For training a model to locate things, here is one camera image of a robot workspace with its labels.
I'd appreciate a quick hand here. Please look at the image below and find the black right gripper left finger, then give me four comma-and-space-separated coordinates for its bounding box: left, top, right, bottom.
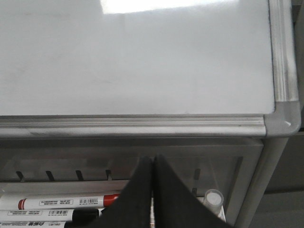
63, 155, 152, 228

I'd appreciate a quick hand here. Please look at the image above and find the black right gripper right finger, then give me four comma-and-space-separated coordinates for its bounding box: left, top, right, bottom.
153, 155, 228, 228

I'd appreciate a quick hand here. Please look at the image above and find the black capped whiteboard marker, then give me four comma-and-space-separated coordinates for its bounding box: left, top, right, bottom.
0, 209, 104, 221

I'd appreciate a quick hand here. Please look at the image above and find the red capped whiteboard marker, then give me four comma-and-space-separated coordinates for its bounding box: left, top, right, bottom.
0, 194, 120, 210

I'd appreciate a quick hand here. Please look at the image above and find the clear capped spray bottle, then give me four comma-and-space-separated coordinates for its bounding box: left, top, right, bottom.
203, 189, 226, 222

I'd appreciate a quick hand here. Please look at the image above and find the white plastic marker tray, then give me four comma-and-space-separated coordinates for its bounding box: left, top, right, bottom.
0, 138, 264, 227

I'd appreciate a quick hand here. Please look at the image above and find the grey whiteboard stand post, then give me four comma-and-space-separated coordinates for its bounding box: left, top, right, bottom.
235, 137, 289, 228

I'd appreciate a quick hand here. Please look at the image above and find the white whiteboard with aluminium frame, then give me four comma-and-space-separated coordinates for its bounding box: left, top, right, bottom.
0, 0, 301, 139

